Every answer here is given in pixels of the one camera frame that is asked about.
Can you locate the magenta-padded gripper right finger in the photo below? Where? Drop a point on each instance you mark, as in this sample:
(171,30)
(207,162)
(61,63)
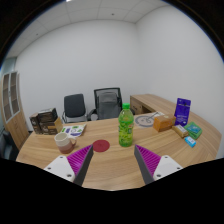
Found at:
(163,166)

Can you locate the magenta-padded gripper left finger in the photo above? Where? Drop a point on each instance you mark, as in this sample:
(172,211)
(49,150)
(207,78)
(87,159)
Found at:
(63,166)

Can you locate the green tea drink bottle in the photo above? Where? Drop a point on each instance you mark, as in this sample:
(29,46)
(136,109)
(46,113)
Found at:
(126,130)

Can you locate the white and pink mug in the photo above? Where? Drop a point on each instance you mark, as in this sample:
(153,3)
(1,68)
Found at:
(63,141)

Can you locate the small light blue box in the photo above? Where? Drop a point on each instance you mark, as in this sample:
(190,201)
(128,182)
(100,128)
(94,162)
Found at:
(190,141)

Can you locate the printed sticker sheet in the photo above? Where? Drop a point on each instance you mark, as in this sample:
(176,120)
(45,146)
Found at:
(74,130)

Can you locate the small beige box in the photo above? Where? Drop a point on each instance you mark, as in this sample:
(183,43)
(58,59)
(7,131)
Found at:
(180,131)

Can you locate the tan and black carton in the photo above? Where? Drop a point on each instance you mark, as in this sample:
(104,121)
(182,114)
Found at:
(51,128)

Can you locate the flat round red coaster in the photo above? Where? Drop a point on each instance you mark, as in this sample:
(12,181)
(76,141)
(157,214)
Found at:
(101,145)

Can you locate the green box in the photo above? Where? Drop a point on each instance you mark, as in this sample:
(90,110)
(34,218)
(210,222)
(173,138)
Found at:
(193,130)

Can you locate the brown cardboard box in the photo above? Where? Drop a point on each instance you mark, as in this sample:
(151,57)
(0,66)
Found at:
(34,123)

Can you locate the black printed box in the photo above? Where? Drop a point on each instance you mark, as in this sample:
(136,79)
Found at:
(47,115)

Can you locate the purple pouch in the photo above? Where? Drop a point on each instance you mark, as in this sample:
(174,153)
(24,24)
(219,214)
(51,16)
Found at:
(182,111)

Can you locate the dark armchair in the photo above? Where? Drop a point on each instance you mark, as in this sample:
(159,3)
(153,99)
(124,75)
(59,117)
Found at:
(6,146)

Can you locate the black office chair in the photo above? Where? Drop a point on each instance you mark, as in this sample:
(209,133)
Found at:
(74,106)

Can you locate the wooden shelf unit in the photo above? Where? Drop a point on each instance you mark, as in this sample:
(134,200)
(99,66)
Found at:
(15,123)

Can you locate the wooden side desk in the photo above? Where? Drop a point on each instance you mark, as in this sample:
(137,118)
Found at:
(146,101)

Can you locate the grey mesh office chair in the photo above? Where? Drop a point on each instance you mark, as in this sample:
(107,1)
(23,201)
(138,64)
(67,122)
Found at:
(108,105)

